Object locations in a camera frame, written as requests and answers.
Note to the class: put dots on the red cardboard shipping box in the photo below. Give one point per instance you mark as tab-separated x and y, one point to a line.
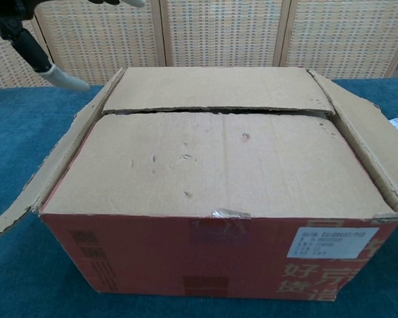
202	159

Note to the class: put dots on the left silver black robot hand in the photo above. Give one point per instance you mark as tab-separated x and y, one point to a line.
26	46

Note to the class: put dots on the woven bamboo folding screen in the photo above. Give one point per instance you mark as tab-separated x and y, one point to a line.
219	33

